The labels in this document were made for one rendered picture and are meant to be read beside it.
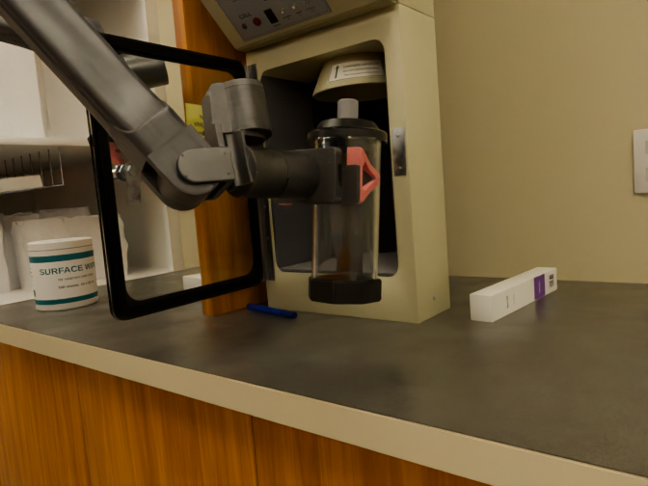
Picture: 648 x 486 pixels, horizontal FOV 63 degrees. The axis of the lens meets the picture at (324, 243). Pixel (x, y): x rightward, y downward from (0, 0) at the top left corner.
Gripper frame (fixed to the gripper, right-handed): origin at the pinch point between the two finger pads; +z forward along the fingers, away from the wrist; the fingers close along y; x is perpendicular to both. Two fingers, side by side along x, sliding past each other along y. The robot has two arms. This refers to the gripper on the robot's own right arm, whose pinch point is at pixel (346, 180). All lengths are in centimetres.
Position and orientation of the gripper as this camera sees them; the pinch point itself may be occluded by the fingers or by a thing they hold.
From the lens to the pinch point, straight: 73.0
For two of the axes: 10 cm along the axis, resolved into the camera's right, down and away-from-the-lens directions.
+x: 0.0, 10.0, 0.5
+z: 6.3, -0.4, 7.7
